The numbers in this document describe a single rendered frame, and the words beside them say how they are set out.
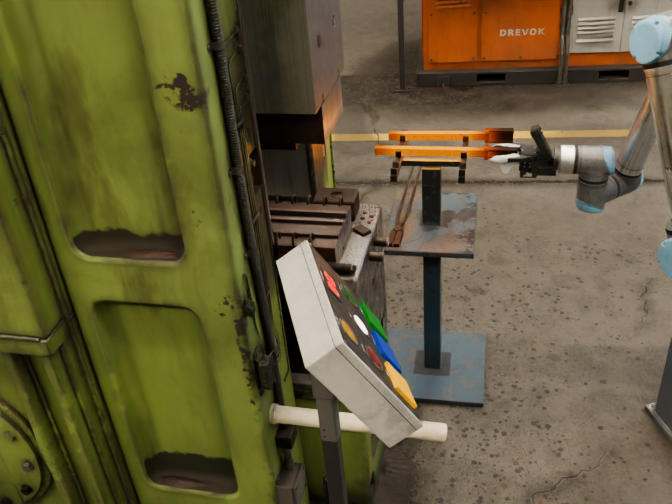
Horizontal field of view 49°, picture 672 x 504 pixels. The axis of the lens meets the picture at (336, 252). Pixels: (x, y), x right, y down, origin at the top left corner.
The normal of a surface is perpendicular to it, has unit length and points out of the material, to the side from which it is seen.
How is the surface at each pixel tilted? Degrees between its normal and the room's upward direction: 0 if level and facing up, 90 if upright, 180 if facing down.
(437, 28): 90
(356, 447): 90
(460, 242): 0
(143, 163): 89
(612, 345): 0
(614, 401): 0
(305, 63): 90
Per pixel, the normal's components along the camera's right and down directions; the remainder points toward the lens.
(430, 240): -0.07, -0.84
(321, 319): -0.55, -0.63
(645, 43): -0.89, 0.21
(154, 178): -0.21, 0.54
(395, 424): 0.22, 0.52
